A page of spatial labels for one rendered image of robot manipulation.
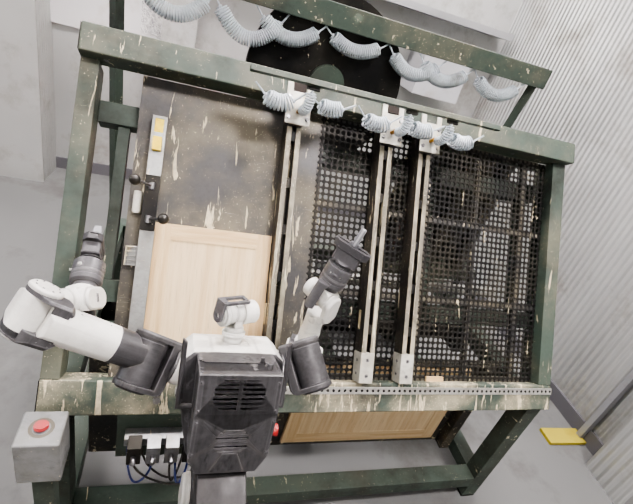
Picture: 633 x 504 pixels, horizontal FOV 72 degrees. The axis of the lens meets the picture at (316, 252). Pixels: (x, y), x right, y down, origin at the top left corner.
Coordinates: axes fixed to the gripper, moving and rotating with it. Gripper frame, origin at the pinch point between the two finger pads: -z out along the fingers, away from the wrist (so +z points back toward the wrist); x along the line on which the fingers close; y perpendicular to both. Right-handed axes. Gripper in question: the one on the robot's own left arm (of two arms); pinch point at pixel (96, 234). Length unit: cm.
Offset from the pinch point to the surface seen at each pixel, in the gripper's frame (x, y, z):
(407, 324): 23, 121, 13
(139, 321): 28.3, 14.7, 15.6
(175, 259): 17.8, 24.5, -5.2
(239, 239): 12, 47, -14
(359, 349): 31, 101, 22
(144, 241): 12.9, 13.3, -8.3
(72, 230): 11.5, -9.6, -8.7
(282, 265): 13, 64, -4
